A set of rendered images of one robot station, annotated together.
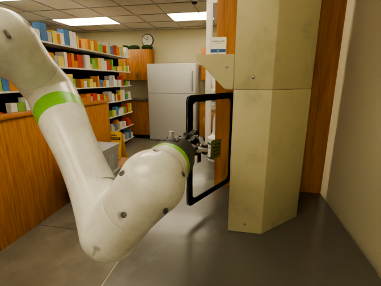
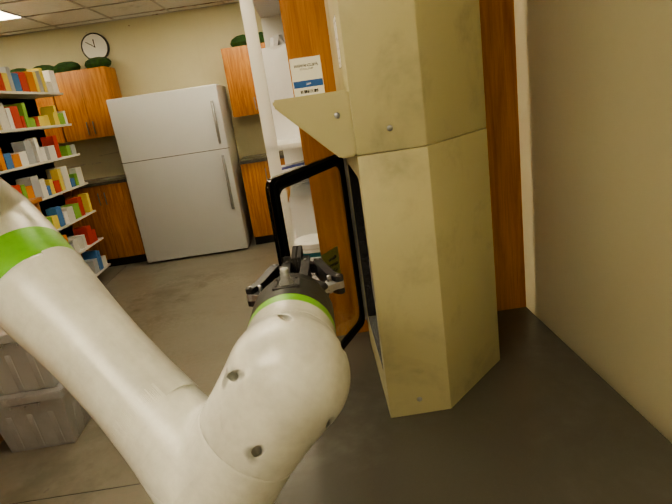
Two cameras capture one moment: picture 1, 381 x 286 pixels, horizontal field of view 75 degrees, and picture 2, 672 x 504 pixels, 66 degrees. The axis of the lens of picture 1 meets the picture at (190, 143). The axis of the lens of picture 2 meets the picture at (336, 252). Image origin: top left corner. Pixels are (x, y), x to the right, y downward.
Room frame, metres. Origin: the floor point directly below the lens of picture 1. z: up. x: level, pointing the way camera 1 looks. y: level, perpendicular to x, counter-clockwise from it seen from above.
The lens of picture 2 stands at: (-0.03, 0.09, 1.50)
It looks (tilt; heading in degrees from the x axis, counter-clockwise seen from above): 16 degrees down; 348
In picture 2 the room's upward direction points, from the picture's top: 8 degrees counter-clockwise
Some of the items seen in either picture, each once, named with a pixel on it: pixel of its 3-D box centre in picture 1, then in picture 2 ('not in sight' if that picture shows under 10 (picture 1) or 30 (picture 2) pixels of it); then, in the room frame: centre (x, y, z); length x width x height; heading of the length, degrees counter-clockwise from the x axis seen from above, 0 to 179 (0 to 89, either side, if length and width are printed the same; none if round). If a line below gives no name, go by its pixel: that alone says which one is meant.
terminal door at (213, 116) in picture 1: (211, 145); (323, 264); (0.93, -0.08, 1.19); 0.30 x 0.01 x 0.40; 142
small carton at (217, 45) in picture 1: (218, 47); (306, 77); (0.87, -0.09, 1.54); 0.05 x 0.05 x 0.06; 81
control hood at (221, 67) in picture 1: (219, 73); (313, 124); (0.91, -0.10, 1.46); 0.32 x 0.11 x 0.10; 169
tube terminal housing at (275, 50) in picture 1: (269, 112); (420, 183); (0.88, -0.28, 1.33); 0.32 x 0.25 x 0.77; 169
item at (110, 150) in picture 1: (94, 160); (38, 339); (2.85, 1.17, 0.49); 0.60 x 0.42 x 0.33; 169
